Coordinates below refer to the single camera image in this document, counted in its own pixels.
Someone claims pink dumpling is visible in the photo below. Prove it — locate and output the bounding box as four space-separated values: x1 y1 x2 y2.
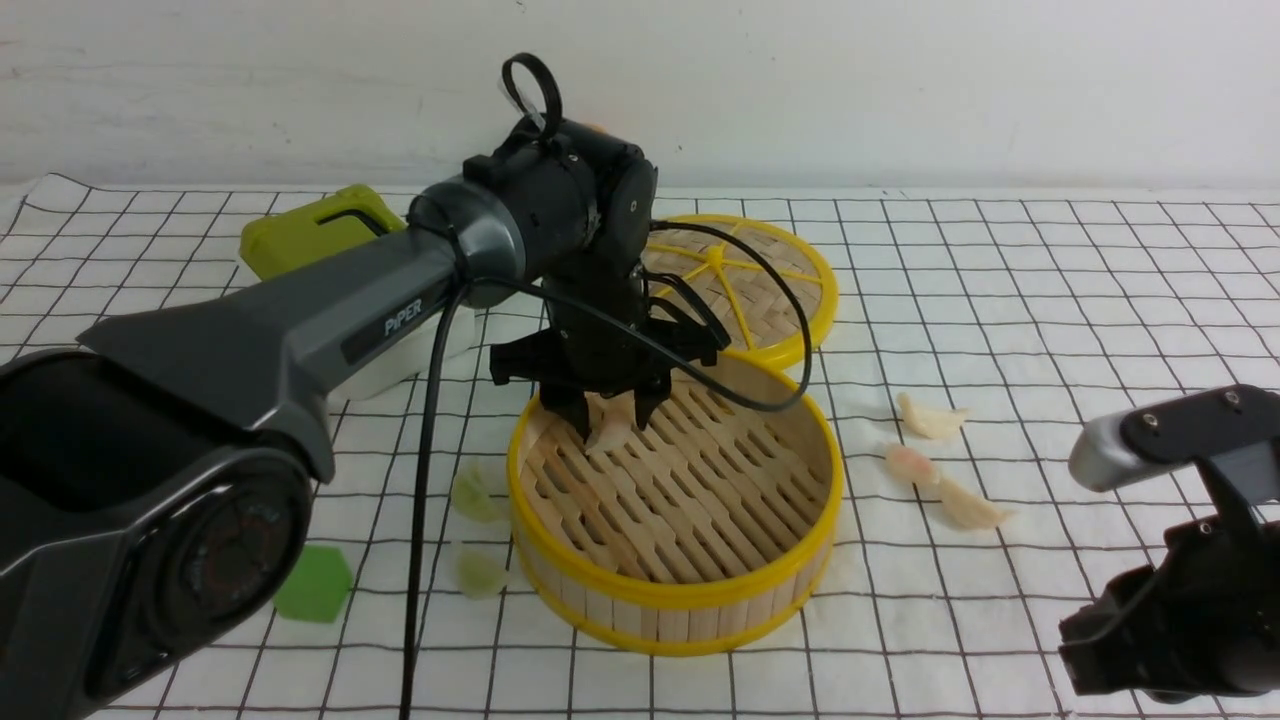
884 445 942 488
584 393 635 456

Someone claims white dumpling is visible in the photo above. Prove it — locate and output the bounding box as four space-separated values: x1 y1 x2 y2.
937 477 1012 530
896 392 970 439

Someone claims green white lidded box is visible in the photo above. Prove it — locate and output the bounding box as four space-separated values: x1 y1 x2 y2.
234 184 477 401

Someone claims green cube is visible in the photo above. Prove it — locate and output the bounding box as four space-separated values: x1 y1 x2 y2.
273 544 355 624

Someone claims bamboo steamer lid yellow rim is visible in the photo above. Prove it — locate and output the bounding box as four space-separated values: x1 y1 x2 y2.
643 214 838 370

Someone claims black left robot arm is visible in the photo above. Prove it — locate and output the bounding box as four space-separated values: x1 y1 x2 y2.
1 119 730 719

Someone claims green dumpling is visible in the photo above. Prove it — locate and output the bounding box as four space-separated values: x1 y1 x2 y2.
452 544 508 600
451 462 508 524

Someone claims white black grid tablecloth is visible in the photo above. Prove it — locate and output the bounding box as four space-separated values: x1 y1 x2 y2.
1 176 1279 719

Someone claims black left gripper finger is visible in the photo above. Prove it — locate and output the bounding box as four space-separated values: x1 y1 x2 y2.
632 372 672 432
540 388 593 443

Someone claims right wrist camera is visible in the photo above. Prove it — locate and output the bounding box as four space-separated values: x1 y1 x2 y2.
1068 384 1279 503

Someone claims bamboo steamer tray yellow rim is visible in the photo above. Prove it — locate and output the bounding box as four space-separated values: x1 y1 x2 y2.
506 354 845 656

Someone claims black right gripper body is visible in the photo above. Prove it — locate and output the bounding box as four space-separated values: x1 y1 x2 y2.
1059 460 1277 705

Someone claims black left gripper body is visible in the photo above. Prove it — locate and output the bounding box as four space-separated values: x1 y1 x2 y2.
488 263 730 396

